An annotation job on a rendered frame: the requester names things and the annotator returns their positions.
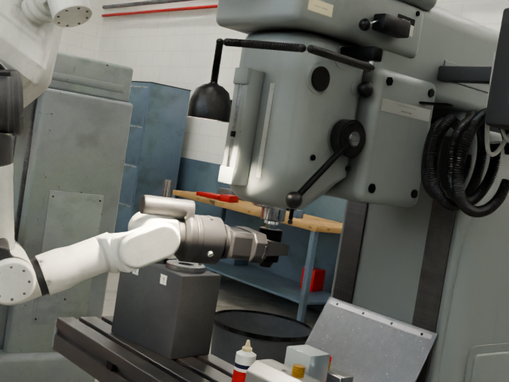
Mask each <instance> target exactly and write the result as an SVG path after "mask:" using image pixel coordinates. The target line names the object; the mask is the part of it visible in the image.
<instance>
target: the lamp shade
mask: <svg viewBox="0 0 509 382"><path fill-rule="evenodd" d="M230 112H231V102H230V94H229V93H228V92H227V91H226V90H225V89H224V88H223V87H222V86H219V84H217V83H204V84H202V85H200V86H198V87H196V88H195V91H194V93H193V94H192V97H191V99H190V100H189V110H188V115H187V116H188V117H194V118H198V119H203V120H208V121H218V122H224V123H229V122H230Z"/></svg>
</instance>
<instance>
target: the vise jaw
mask: <svg viewBox="0 0 509 382"><path fill-rule="evenodd" d="M245 382H320V381H319V380H317V379H314V378H312V377H310V376H308V375H306V374H305V375H304V377H303V378H297V377H293V376H292V368H290V367H288V366H286V365H284V364H281V363H279V362H277V361H275V360H273V359H264V360H256V361H255V362H254V363H253V364H252V365H251V366H250V367H249V368H248V370H247V371H246V376H245Z"/></svg>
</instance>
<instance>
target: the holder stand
mask: <svg viewBox="0 0 509 382"><path fill-rule="evenodd" d="M220 279H221V276H220V275H219V274H215V273H213V272H210V271H206V270H205V266H204V265H202V266H201V267H199V266H198V263H192V262H184V261H178V260H176V256H174V255H173V257H172V258H166V259H163V260H161V261H158V262H155V263H153V264H151V265H148V266H145V267H143V268H140V269H137V270H135V271H131V272H129V273H127V272H122V271H121V272H120V276H119V281H118V287H117V297H116V302H115V307H114V317H113V323H112V328H111V332H112V333H115V334H117V335H119V336H121V337H123V338H125V339H127V340H130V341H132V342H134V343H136V344H139V345H140V346H143V347H145V348H146V349H150V350H151V351H153V352H156V353H157V354H160V355H162V356H164V357H166V358H168V359H180V358H185V357H192V356H197V355H208V354H209V352H210V346H211V337H212V332H213V326H214V317H215V312H216V307H217V298H218V293H219V288H220Z"/></svg>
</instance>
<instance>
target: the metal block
mask: <svg viewBox="0 0 509 382"><path fill-rule="evenodd" d="M329 359H330V354H329V353H326V352H324V351H321V350H319V349H316V348H314V347H312V346H309V345H299V346H287V349H286V357H285V363H284V365H286V366H288V367H290V368H292V366H293V365H294V364H300V365H304V366H305V372H304V374H306V375H308V376H310V377H312V378H314V379H317V380H319V381H320V382H326V377H327V372H328V367H329Z"/></svg>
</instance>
